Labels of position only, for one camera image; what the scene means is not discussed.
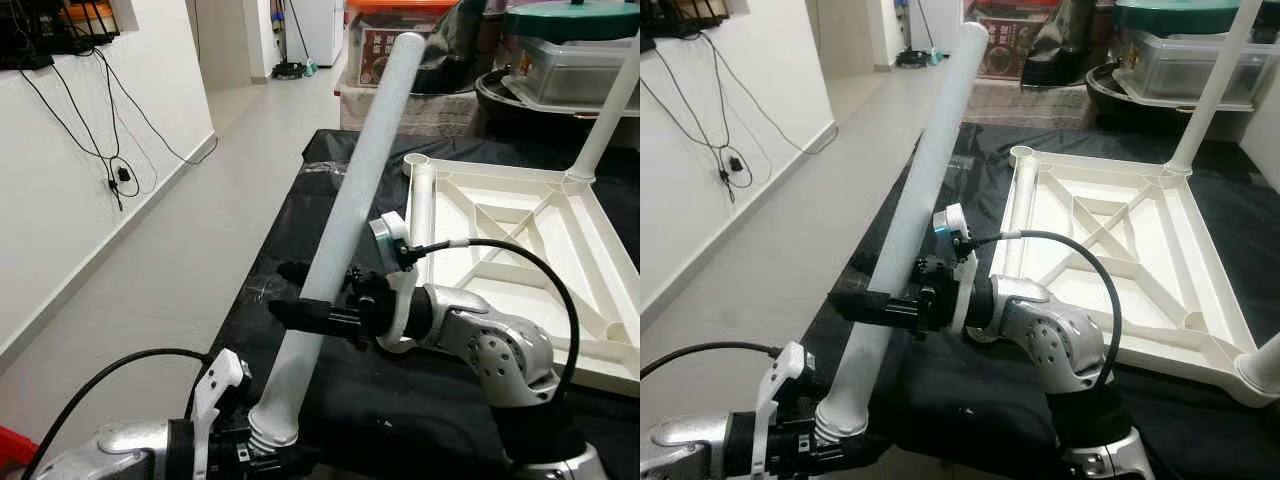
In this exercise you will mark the white plastic table top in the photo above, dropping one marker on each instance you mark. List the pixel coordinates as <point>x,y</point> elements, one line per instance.
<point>540,260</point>
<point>1120,250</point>

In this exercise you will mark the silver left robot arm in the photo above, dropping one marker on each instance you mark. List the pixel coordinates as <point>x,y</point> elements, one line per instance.
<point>110,450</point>
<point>690,445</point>

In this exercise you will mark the black tablecloth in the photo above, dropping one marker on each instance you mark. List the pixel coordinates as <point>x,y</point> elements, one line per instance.
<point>280,250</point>
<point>1000,400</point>

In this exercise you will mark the clear plastic bag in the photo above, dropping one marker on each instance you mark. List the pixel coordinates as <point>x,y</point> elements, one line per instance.
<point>325,173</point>

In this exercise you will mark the black power adapter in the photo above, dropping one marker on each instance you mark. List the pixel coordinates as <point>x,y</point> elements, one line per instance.
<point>124,175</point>
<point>737,163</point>

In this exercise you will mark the mop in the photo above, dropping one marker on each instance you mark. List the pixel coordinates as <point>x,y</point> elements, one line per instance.
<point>915,58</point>
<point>290,68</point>

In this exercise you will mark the red plastic stool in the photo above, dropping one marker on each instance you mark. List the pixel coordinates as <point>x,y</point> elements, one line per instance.
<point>10,445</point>

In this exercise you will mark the black round basin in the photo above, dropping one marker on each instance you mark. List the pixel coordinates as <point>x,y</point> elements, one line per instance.
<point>1110,100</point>
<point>500,100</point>

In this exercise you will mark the white cabinet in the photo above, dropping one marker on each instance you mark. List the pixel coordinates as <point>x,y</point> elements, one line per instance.
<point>320,25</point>
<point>940,20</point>

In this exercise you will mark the black bag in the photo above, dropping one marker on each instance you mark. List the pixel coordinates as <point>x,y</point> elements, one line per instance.
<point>1060,45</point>
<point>455,50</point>

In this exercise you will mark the clear plastic storage container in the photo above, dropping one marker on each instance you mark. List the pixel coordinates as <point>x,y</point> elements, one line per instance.
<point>1180,65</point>
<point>570,70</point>

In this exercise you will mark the green pot lid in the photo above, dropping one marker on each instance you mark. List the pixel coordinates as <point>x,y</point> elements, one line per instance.
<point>1180,15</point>
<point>570,20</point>

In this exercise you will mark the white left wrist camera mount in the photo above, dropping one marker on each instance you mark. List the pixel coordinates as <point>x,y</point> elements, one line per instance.
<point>780,390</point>
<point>215,390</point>

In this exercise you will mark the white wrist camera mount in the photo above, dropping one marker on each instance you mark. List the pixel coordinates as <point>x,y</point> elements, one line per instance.
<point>215,390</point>
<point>780,390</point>
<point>950,225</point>
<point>385,235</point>

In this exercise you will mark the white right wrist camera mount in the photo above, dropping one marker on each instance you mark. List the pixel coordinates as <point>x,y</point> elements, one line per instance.
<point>950,225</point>
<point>385,235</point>

